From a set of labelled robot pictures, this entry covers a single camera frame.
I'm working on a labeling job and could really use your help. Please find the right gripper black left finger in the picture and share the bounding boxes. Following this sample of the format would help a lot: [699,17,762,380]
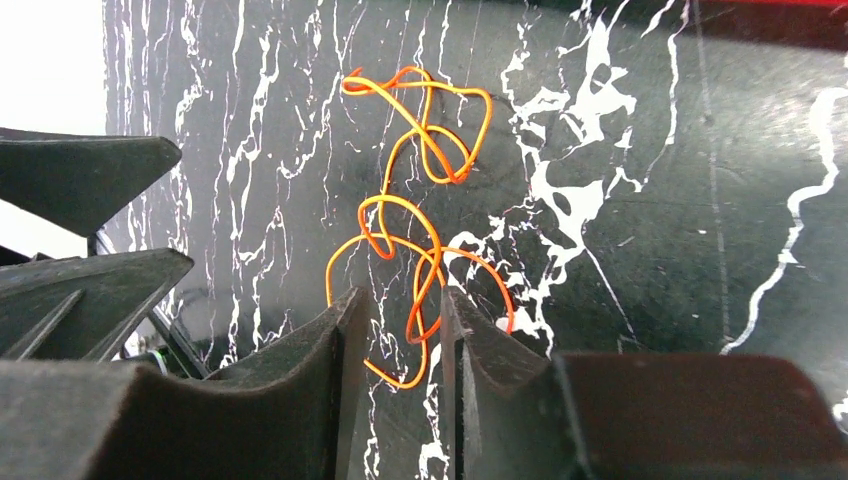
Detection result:
[1,287,369,479]

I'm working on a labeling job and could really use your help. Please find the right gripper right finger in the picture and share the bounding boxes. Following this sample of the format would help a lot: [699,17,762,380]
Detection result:
[441,286,847,479]

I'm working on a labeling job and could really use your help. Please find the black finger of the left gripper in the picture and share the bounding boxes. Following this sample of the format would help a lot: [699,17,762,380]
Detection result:
[1,128,182,237]

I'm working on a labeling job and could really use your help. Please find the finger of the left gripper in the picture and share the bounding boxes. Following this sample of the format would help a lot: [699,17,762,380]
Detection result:
[1,248,194,362]

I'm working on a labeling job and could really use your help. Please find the orange yellow cables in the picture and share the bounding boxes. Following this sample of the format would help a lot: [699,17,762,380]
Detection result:
[324,64,517,392]

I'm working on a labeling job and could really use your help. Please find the red plastic bin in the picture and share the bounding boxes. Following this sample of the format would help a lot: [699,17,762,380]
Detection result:
[714,0,847,9]

